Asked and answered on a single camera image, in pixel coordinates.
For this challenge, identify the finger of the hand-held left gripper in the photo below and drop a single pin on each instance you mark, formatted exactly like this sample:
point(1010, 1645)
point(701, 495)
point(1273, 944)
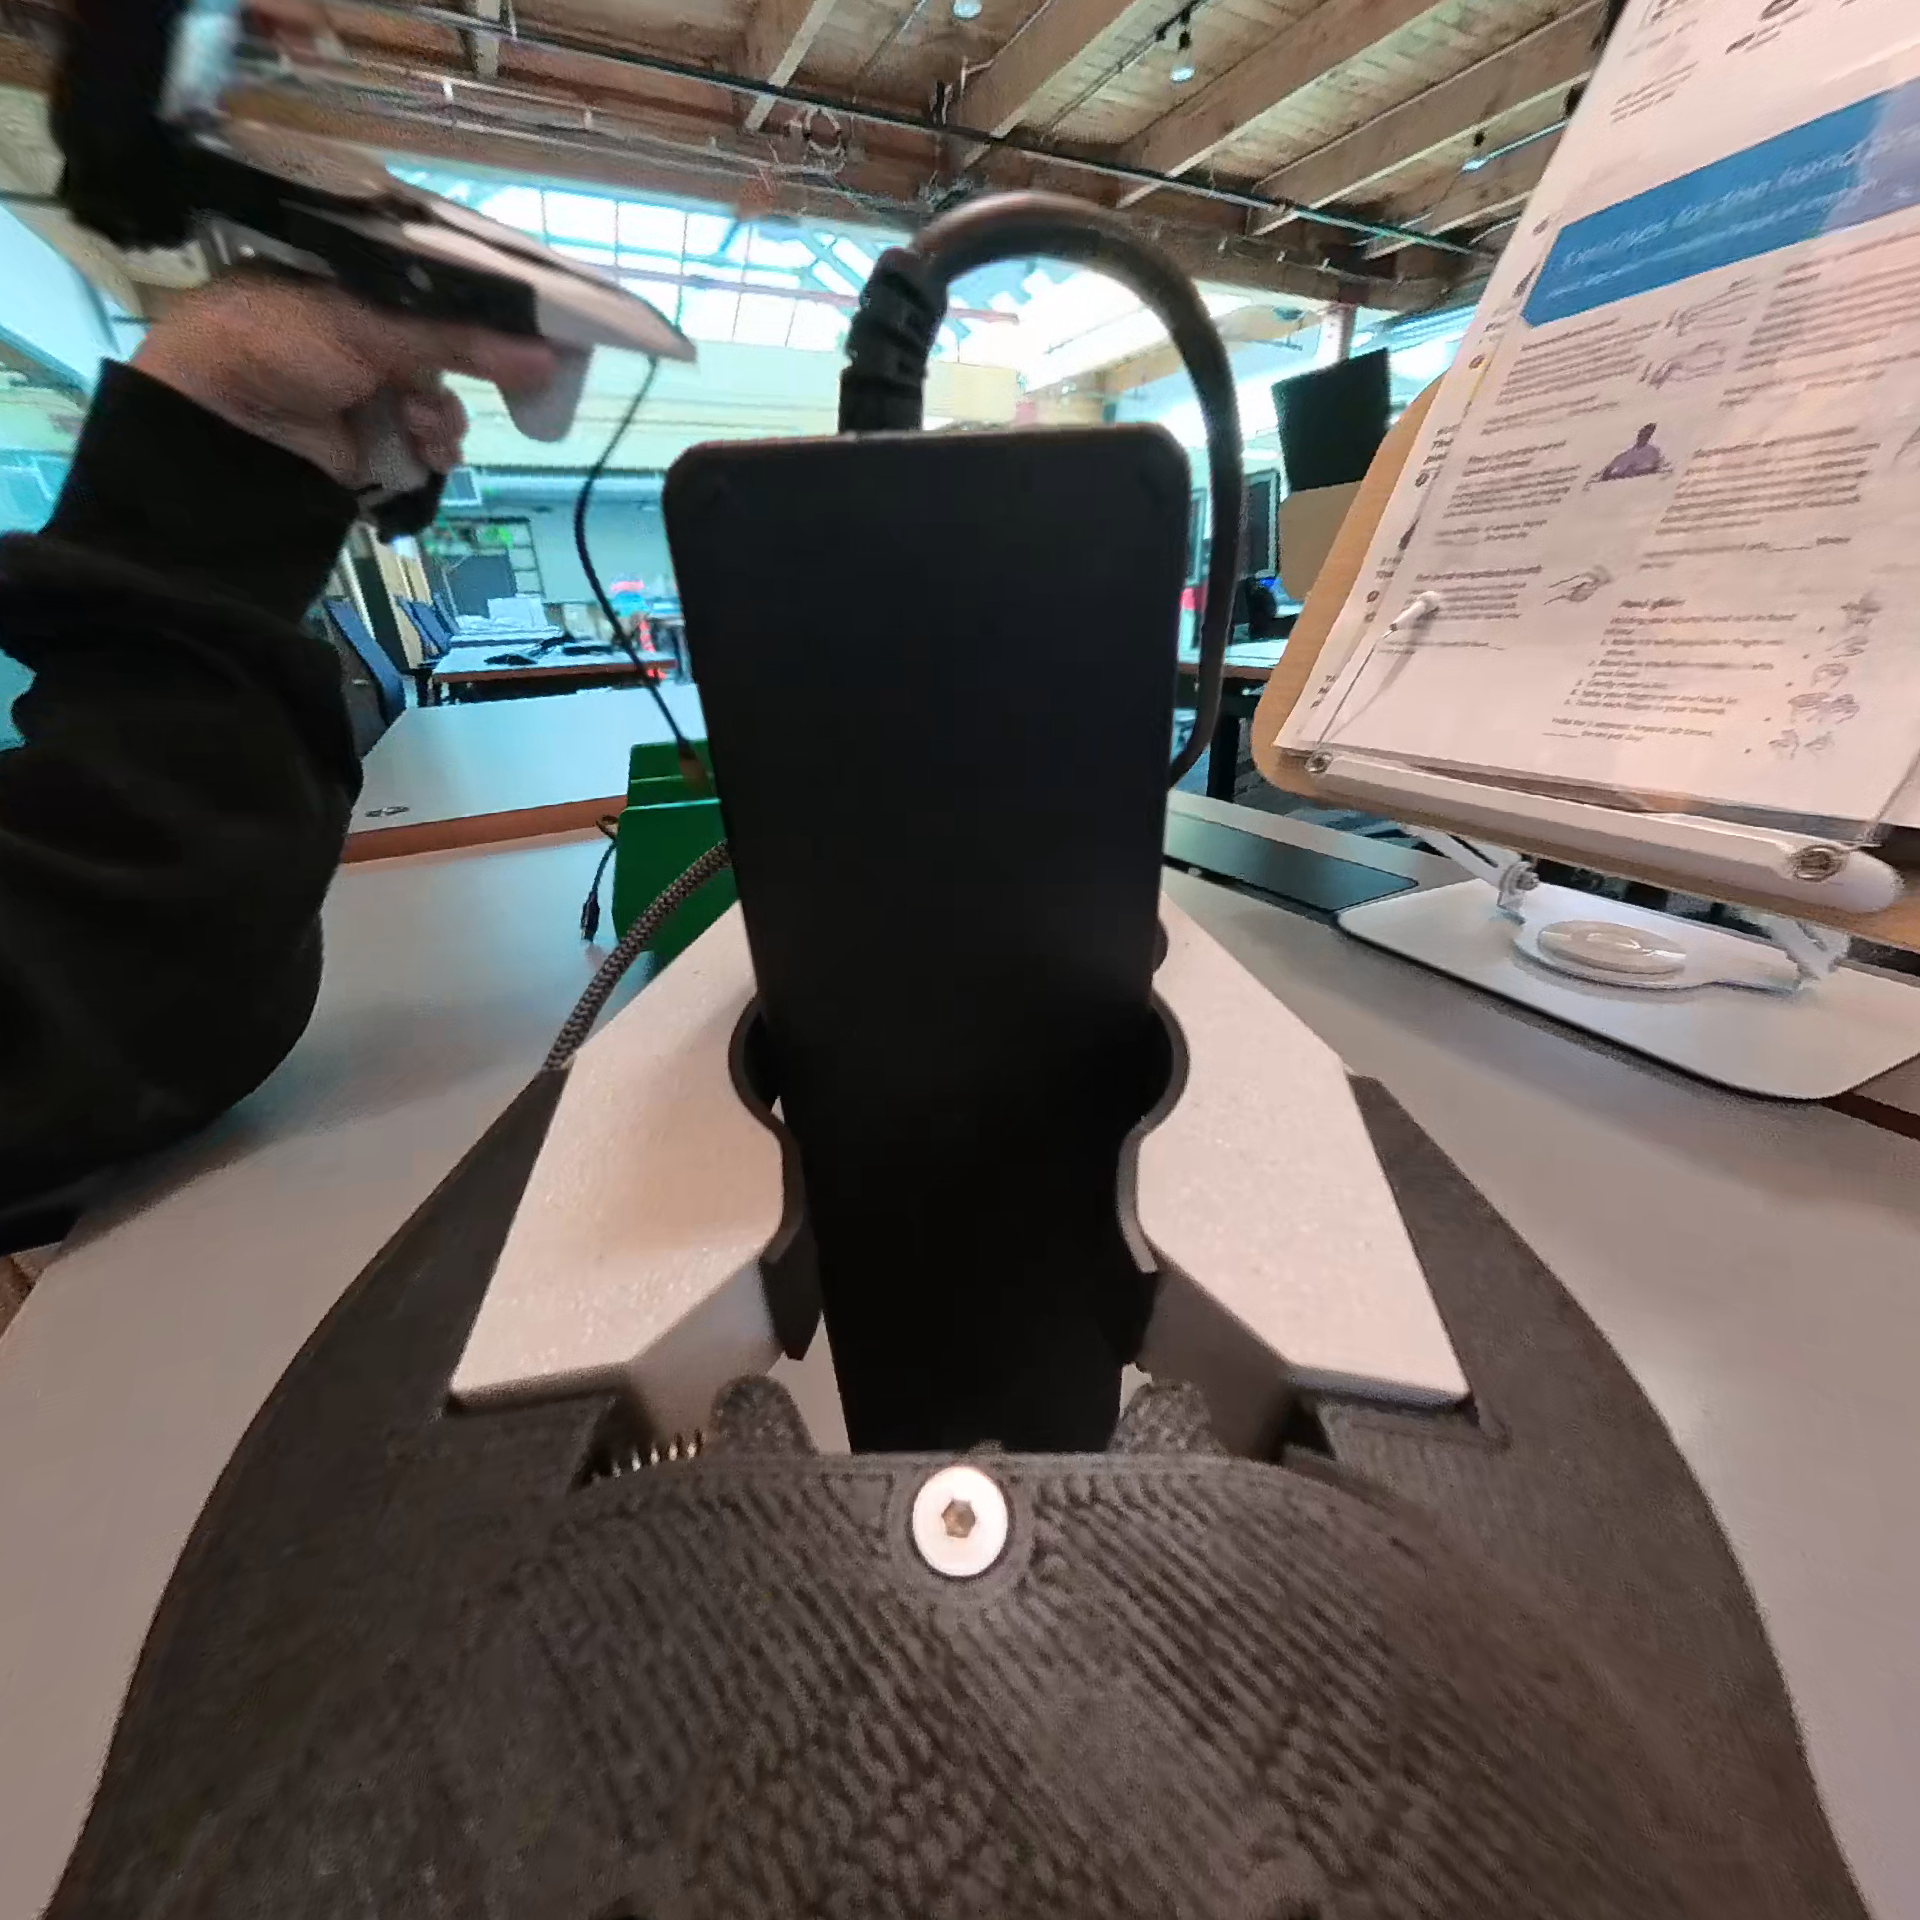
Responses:
point(592, 311)

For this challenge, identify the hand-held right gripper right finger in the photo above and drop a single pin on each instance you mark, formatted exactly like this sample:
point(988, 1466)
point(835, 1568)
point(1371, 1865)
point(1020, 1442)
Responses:
point(1290, 1201)

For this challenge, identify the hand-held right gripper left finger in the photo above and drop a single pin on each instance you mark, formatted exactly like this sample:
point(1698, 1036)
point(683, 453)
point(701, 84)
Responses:
point(628, 1185)

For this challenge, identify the black power adapter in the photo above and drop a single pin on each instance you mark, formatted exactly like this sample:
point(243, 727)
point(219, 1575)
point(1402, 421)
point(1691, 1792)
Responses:
point(930, 902)

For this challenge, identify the person's left forearm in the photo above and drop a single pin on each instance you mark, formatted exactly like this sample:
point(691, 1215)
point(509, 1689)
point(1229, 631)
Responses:
point(149, 751)

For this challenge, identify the person's left hand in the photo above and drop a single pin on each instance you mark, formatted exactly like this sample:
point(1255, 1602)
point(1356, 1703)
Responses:
point(299, 360)

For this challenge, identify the green plastic bin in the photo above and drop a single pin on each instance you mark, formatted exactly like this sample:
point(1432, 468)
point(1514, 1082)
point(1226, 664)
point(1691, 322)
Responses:
point(668, 863)

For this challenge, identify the black desk panel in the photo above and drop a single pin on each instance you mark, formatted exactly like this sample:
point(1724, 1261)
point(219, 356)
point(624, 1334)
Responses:
point(1290, 863)

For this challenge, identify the blue office chair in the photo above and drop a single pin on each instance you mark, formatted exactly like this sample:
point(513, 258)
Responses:
point(369, 662)

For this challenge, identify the white desk with wood edge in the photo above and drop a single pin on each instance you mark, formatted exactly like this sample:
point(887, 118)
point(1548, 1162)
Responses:
point(493, 765)

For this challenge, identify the wooden background desk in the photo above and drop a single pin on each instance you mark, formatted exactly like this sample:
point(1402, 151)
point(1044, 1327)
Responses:
point(1237, 668)

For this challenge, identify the black monitor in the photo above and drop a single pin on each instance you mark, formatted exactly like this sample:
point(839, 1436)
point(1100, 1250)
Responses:
point(1336, 421)

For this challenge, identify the printed paper sheet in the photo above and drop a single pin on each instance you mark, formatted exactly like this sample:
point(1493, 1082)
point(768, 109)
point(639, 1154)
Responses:
point(1724, 452)

